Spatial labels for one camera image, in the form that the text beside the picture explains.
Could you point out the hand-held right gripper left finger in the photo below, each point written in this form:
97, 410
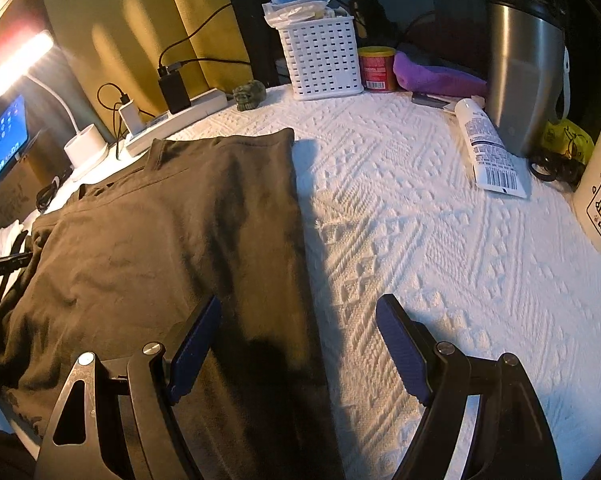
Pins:
195, 345

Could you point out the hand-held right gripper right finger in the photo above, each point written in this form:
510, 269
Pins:
405, 345

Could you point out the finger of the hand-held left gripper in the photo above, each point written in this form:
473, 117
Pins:
5, 266

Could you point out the brown t-shirt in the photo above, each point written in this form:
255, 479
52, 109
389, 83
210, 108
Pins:
155, 240

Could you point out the cardboard box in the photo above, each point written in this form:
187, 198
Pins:
25, 187

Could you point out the white textured bedspread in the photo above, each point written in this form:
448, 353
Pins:
430, 240

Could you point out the tablet with lit screen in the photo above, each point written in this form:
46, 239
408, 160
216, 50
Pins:
3, 145

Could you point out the white desk lamp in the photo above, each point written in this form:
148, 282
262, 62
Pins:
85, 147

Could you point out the white charger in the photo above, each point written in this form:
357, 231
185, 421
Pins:
132, 117

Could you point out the white squeeze tube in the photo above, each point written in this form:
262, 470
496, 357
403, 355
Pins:
488, 147

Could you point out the black rings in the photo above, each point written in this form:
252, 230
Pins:
550, 167

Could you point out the white power strip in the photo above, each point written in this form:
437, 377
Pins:
180, 115

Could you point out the black charger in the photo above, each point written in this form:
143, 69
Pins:
175, 90

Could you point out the small dark notebook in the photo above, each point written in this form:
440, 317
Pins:
430, 100

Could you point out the small dark figurine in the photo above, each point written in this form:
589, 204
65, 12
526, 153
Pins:
249, 96

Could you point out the yellow plastic bag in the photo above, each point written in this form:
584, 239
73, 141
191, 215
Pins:
568, 140

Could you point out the purple cloth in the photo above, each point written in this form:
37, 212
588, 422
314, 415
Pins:
430, 77

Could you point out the yellow curtain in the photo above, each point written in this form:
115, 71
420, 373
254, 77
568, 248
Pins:
130, 20

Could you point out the red can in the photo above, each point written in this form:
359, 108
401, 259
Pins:
377, 70

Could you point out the white plastic basket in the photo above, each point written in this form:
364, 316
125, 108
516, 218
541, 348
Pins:
323, 60

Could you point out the steel tumbler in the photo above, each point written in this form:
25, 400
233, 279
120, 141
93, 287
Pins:
523, 70

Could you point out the clear plastic bag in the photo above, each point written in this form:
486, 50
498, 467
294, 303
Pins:
310, 7

